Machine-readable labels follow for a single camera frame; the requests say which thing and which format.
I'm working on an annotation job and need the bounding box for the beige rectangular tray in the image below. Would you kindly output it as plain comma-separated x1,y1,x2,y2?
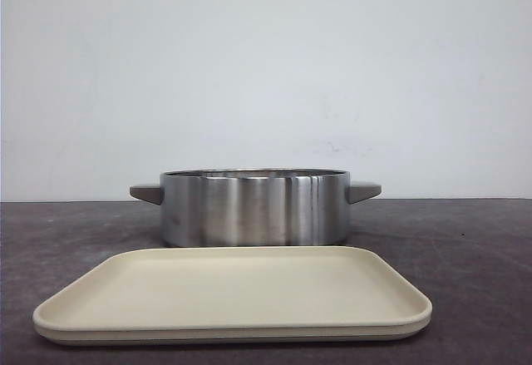
32,246,432,345

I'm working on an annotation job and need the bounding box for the stainless steel pot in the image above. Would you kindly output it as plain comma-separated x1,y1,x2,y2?
130,169,382,247

